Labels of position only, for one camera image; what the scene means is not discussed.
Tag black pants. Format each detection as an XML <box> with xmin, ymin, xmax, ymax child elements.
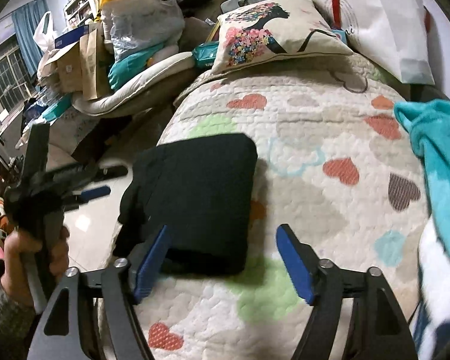
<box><xmin>113</xmin><ymin>133</ymin><xmax>257</xmax><ymax>277</ymax></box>

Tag left hand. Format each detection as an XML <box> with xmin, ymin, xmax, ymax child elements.
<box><xmin>0</xmin><ymin>225</ymin><xmax>71</xmax><ymax>308</ymax></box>

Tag brown paper bag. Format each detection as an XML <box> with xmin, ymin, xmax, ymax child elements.
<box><xmin>79</xmin><ymin>27</ymin><xmax>111</xmax><ymax>101</ymax></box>

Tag beige folded mattress pad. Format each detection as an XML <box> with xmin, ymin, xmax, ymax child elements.
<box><xmin>71</xmin><ymin>51</ymin><xmax>197</xmax><ymax>118</ymax></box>

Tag cardboard box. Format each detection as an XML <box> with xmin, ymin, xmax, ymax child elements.
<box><xmin>37</xmin><ymin>23</ymin><xmax>100</xmax><ymax>94</ymax></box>

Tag clear plastic bag bundle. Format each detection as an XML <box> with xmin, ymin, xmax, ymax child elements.
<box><xmin>101</xmin><ymin>0</ymin><xmax>185</xmax><ymax>62</ymax></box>

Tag teal tissue pack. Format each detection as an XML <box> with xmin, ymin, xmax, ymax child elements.
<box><xmin>192</xmin><ymin>41</ymin><xmax>218</xmax><ymax>68</ymax></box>

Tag white bookshelf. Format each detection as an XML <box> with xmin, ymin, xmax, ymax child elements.
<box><xmin>63</xmin><ymin>0</ymin><xmax>95</xmax><ymax>29</ymax></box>

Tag heart pattern quilt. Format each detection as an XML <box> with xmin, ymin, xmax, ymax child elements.
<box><xmin>136</xmin><ymin>55</ymin><xmax>429</xmax><ymax>359</ymax></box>

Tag blue curtain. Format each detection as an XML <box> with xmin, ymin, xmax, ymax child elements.
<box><xmin>11</xmin><ymin>0</ymin><xmax>49</xmax><ymax>77</ymax></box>

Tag teal white fleece blanket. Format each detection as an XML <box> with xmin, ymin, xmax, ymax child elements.
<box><xmin>393</xmin><ymin>99</ymin><xmax>450</xmax><ymax>359</ymax></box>

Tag floral woman print pillow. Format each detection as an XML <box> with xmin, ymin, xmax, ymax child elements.
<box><xmin>211</xmin><ymin>0</ymin><xmax>353</xmax><ymax>74</ymax></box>

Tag white paper shopping bag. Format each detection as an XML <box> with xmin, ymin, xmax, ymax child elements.
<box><xmin>312</xmin><ymin>0</ymin><xmax>435</xmax><ymax>85</ymax></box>

